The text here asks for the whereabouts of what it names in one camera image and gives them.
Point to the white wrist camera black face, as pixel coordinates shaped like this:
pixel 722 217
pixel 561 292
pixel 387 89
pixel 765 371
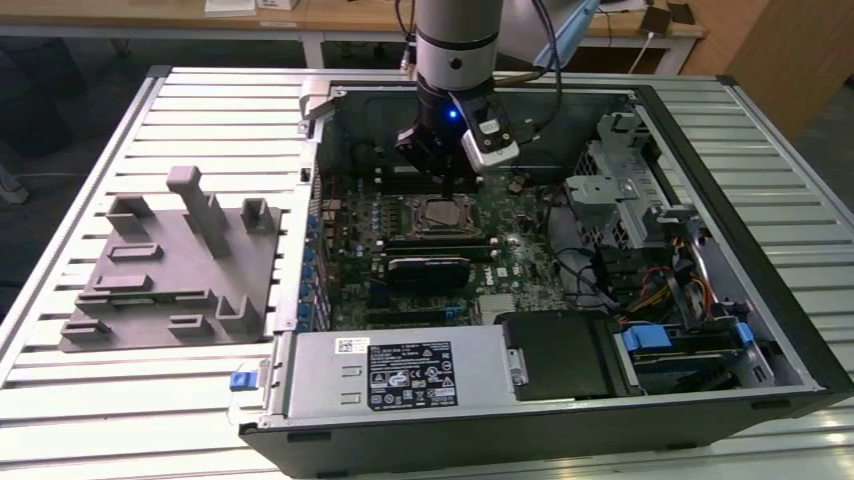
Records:
pixel 497 150

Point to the black phone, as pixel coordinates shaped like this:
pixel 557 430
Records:
pixel 657 21

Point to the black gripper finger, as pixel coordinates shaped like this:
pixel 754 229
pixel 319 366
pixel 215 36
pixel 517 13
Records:
pixel 417 147

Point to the round coin cell battery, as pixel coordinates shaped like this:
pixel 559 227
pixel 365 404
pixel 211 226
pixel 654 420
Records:
pixel 514 186

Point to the wooden cabinet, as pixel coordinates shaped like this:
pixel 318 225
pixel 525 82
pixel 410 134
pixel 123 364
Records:
pixel 788 60

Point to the black RAM stick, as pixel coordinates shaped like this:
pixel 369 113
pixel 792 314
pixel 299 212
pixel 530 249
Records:
pixel 441 254

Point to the blue case latch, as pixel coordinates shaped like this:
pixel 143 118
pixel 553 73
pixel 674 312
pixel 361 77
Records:
pixel 243 381

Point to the black flat device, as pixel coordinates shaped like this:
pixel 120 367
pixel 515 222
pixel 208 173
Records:
pixel 682 12

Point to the silver CPU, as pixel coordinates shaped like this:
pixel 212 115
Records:
pixel 446 214

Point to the white furniture foot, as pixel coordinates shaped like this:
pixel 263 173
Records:
pixel 14 190

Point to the silver chipset heatsink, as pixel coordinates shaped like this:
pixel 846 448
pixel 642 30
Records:
pixel 497 305

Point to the black plastic cover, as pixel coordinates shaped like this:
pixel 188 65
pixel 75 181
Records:
pixel 561 355

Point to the wooden desk white legs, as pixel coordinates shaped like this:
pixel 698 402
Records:
pixel 240 22

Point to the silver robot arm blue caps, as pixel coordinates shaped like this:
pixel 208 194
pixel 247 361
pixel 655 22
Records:
pixel 457 45

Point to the white box black print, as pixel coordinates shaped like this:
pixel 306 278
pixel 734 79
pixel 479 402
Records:
pixel 276 4

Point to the silver power supply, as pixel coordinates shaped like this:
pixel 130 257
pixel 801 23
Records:
pixel 320 370

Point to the green RAM stick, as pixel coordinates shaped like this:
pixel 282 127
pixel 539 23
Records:
pixel 143 298

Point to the hard disk in blue carrier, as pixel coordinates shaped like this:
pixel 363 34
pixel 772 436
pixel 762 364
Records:
pixel 643 342

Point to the metal drive cage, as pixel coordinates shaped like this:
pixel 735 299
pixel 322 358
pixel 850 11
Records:
pixel 601 192

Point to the CPU socket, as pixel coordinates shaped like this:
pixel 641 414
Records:
pixel 415 229

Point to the green motherboard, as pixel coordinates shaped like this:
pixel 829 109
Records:
pixel 527 280

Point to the black open PC case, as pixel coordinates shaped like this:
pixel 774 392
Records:
pixel 467 440

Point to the grey parts rack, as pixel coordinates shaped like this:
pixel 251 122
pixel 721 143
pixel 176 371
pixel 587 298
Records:
pixel 180 260

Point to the black graphics card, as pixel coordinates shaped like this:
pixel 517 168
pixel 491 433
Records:
pixel 427 275

